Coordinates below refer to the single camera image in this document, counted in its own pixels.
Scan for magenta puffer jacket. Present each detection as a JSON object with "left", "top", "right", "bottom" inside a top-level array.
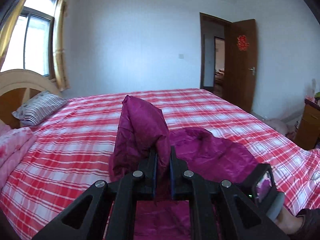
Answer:
[{"left": 109, "top": 96, "right": 258, "bottom": 239}]

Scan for right hand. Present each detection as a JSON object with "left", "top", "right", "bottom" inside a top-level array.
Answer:
[{"left": 274, "top": 207, "right": 304, "bottom": 235}]

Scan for red white plaid bedsheet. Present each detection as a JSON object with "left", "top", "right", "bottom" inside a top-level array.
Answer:
[{"left": 1, "top": 89, "right": 319, "bottom": 239}]

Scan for brown wooden desk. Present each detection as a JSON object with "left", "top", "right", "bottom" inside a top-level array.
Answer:
[{"left": 294, "top": 98, "right": 320, "bottom": 150}]

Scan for items on desk top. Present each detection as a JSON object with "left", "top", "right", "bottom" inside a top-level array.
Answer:
[{"left": 305, "top": 79, "right": 319, "bottom": 105}]

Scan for pink floral quilt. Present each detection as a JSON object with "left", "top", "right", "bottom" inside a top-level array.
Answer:
[{"left": 0, "top": 124, "right": 37, "bottom": 189}]

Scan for striped pillow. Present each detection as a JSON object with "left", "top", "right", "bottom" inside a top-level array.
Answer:
[{"left": 12, "top": 90, "right": 68, "bottom": 127}]

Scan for beige wooden headboard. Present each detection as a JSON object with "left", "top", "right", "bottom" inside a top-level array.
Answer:
[{"left": 1, "top": 69, "right": 62, "bottom": 128}]

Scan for red double happiness sticker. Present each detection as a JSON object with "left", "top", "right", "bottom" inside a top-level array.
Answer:
[{"left": 237, "top": 35, "right": 249, "bottom": 51}]

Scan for yellow curtain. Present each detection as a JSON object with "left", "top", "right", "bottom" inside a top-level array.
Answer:
[{"left": 53, "top": 0, "right": 70, "bottom": 92}]

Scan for brown wooden door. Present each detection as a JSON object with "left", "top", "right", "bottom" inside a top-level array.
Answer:
[{"left": 222, "top": 19, "right": 258, "bottom": 113}]

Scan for window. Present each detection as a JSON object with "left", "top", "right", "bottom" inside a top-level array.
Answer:
[{"left": 1, "top": 0, "right": 58, "bottom": 79}]

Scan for silver door handle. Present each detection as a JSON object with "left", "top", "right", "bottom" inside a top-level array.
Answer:
[{"left": 248, "top": 67, "right": 255, "bottom": 76}]

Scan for dark wooden door frame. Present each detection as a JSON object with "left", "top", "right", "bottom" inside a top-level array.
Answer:
[{"left": 200, "top": 12, "right": 231, "bottom": 98}]

